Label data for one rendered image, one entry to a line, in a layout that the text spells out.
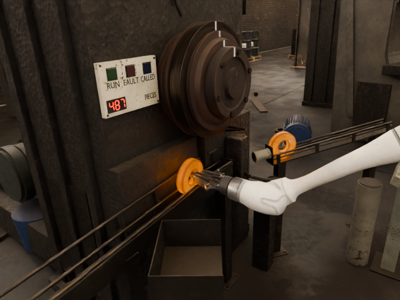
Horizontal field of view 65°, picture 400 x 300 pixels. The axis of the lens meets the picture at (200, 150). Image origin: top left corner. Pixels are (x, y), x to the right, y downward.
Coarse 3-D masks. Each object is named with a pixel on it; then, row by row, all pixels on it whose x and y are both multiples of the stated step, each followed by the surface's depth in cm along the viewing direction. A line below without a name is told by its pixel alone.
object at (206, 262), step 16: (176, 224) 109; (192, 224) 109; (208, 224) 108; (160, 240) 103; (176, 240) 111; (192, 240) 111; (208, 240) 111; (160, 256) 102; (176, 256) 108; (192, 256) 108; (208, 256) 108; (160, 272) 102; (176, 272) 102; (192, 272) 102; (208, 272) 101; (160, 288) 86; (176, 288) 86; (192, 288) 86; (208, 288) 85
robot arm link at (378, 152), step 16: (368, 144) 95; (384, 144) 91; (336, 160) 103; (352, 160) 97; (368, 160) 94; (384, 160) 92; (304, 176) 119; (320, 176) 109; (336, 176) 104; (288, 192) 120
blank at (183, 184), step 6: (186, 162) 128; (192, 162) 129; (198, 162) 133; (180, 168) 127; (186, 168) 126; (192, 168) 130; (198, 168) 134; (180, 174) 126; (186, 174) 127; (180, 180) 126; (186, 180) 128; (192, 180) 135; (180, 186) 127; (186, 186) 129; (192, 186) 133; (180, 192) 132
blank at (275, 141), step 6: (282, 132) 169; (276, 138) 168; (282, 138) 169; (288, 138) 170; (294, 138) 171; (270, 144) 169; (276, 144) 169; (288, 144) 172; (294, 144) 173; (276, 150) 170; (282, 150) 174; (288, 150) 173; (288, 156) 174
